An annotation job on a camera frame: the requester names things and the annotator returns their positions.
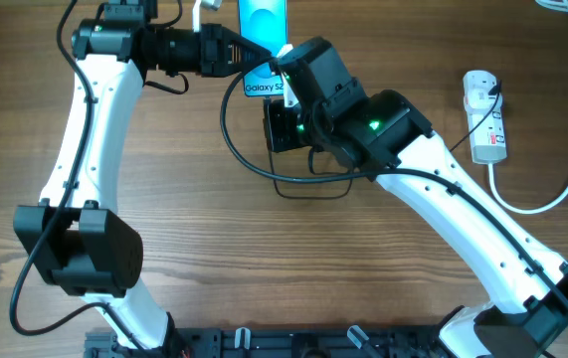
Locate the blue Galaxy smartphone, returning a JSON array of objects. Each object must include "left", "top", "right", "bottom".
[{"left": 238, "top": 0, "right": 288, "bottom": 97}]

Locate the black USB charging cable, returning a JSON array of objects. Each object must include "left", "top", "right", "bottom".
[{"left": 266, "top": 79, "right": 505, "bottom": 201}]

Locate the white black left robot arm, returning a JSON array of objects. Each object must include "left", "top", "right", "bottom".
[{"left": 13, "top": 1, "right": 270, "bottom": 357}]

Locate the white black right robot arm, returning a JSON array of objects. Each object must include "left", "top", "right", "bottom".
[{"left": 269, "top": 37, "right": 568, "bottom": 357}]

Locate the white power strip socket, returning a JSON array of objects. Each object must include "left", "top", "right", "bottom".
[{"left": 463, "top": 70, "right": 507, "bottom": 164}]

